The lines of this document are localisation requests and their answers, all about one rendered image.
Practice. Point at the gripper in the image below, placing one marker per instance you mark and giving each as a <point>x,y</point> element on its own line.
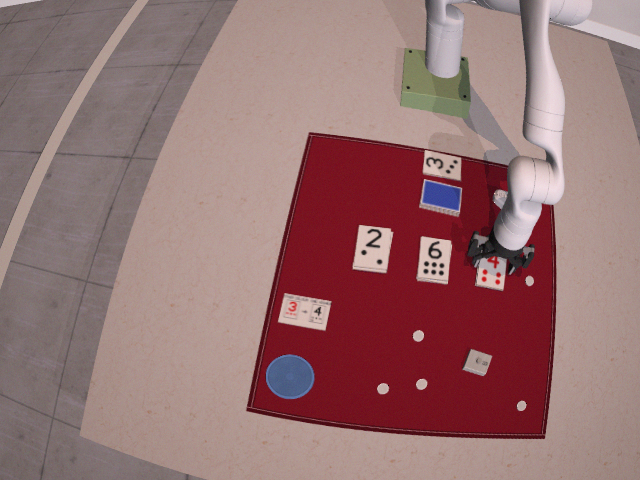
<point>502,250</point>

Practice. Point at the blue-backed plywood card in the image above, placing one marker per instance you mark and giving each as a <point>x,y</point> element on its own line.
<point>490,275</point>

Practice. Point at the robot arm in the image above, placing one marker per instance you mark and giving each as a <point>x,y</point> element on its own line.
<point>535,150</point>

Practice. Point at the white card pile six pips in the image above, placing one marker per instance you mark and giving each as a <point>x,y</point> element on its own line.
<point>434,260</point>

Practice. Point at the blue-backed card stock pile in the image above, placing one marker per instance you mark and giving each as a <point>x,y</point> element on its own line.
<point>440,196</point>

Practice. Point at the white card three pips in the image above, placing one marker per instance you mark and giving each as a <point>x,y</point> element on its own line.
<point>441,164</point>

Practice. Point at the white card pile two pips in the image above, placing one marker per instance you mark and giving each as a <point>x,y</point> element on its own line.
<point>372,260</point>

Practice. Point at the pale wide rule card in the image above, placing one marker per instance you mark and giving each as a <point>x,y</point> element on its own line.
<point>305,311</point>

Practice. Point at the grey block with peg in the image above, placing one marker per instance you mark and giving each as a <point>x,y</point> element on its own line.
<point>477,361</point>

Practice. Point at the red felt mat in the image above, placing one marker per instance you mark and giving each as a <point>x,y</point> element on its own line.
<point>350,375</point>

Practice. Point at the blue flat disc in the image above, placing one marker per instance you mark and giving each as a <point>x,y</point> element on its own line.
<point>290,376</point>

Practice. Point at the pale beige stone table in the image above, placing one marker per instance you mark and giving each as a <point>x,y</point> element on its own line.
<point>200,250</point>

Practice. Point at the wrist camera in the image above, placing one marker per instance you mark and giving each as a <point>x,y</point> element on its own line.
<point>500,196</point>

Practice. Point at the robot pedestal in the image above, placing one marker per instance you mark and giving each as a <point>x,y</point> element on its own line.
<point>435,95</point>

